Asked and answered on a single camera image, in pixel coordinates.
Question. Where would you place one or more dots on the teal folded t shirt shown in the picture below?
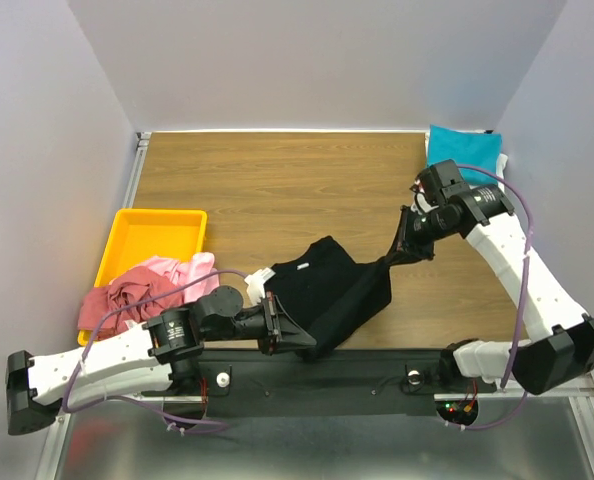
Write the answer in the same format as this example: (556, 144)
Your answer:
(469, 150)

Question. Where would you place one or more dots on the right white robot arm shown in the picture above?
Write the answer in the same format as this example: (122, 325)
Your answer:
(553, 336)

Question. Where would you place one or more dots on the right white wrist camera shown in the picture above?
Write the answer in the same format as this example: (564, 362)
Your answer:
(421, 202)

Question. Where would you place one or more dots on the dark red t shirt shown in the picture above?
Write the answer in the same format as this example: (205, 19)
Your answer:
(135, 285)

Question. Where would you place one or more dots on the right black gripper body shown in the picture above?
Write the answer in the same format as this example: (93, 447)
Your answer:
(409, 233)

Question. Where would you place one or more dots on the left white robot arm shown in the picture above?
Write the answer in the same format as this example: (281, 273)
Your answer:
(159, 354)

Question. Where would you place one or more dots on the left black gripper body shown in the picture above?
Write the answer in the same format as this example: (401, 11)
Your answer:
(269, 325)

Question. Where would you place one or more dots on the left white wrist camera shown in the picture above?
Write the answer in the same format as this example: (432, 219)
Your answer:
(256, 284)

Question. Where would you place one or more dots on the yellow plastic bin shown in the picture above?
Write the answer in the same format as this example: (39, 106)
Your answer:
(139, 234)

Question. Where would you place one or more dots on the white folded t shirt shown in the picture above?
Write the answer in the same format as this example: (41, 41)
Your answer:
(502, 165)

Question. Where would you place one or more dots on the light pink t shirt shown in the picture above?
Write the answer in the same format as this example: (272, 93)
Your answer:
(182, 272)

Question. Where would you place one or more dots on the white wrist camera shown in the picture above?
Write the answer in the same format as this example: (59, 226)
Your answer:
(421, 202)
(256, 284)

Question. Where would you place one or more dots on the black t shirt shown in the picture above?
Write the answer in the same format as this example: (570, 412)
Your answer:
(330, 295)

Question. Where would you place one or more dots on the aluminium frame rail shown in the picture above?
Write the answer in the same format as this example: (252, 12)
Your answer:
(57, 439)

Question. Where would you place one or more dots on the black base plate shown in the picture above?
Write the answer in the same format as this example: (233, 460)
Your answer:
(244, 383)

